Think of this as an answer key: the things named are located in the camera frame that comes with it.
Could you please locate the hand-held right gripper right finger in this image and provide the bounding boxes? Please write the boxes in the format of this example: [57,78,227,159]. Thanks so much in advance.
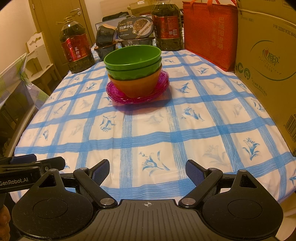
[178,159,257,208]

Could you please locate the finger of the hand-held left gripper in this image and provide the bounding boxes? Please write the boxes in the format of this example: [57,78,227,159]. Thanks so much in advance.
[0,155,38,167]
[37,157,66,173]

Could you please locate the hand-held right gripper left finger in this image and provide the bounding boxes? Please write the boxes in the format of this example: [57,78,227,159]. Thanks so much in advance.
[37,159,118,208]

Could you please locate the orange plastic bowl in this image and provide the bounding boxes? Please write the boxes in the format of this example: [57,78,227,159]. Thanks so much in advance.
[107,64,163,98]

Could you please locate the green plastic bowl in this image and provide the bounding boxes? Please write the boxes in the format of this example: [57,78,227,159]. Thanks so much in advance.
[105,58,162,81]
[104,45,162,71]

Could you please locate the person's left hand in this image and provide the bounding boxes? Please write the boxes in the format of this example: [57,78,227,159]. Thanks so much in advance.
[0,205,11,234]

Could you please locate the blue checked tablecloth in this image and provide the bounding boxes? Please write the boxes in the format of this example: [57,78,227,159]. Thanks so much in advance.
[13,50,296,204]

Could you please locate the pale checked cloth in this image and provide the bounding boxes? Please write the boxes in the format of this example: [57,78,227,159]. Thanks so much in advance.
[0,53,50,112]

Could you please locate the cooking oil bottle red label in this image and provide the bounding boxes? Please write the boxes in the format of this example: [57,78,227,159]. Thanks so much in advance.
[151,0,185,51]
[57,15,95,74]

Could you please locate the white wooden chair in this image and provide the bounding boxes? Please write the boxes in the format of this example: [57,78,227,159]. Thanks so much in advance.
[25,31,62,95]

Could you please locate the dark food tray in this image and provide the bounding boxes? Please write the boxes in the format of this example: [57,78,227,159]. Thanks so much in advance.
[94,44,116,61]

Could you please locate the large cardboard box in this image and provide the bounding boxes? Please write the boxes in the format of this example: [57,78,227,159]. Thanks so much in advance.
[234,0,296,158]

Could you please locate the dark rectangular instant rice box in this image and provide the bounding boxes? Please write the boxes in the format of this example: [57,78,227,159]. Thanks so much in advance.
[120,38,153,48]

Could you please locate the red tote bag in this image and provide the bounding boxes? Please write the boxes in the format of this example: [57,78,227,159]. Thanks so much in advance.
[182,0,238,73]

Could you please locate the dark wrapped food package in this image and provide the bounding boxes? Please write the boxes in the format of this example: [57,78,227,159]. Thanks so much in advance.
[96,24,117,47]

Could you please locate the pale paper bag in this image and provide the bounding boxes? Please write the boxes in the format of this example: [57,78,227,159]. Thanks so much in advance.
[95,20,121,32]

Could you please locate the brown wooden door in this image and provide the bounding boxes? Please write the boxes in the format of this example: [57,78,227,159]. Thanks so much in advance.
[31,0,93,58]

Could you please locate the oval instant rice box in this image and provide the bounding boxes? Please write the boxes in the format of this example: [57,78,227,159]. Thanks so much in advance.
[117,16,154,40]

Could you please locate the small brown cardboard box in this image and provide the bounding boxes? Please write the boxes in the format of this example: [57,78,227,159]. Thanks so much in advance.
[128,2,160,17]

